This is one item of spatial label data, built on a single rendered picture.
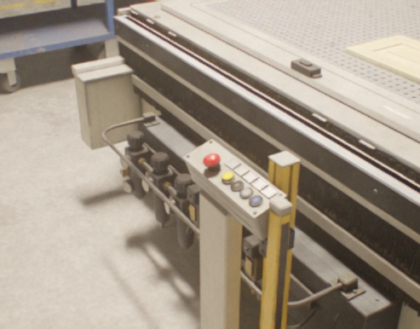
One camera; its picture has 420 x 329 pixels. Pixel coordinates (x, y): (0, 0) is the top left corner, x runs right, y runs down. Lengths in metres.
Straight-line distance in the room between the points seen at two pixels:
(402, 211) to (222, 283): 0.45
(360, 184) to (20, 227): 1.67
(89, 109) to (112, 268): 0.67
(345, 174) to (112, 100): 1.32
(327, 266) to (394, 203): 0.30
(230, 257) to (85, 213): 1.50
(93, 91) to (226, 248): 1.37
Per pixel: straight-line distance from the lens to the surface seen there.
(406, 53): 2.14
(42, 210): 2.90
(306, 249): 1.76
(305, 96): 1.84
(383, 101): 1.79
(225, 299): 1.49
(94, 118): 2.65
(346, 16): 2.55
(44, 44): 4.06
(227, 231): 1.36
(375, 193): 1.55
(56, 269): 2.54
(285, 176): 1.24
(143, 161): 2.36
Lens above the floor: 1.59
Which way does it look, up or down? 30 degrees down
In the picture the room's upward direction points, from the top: straight up
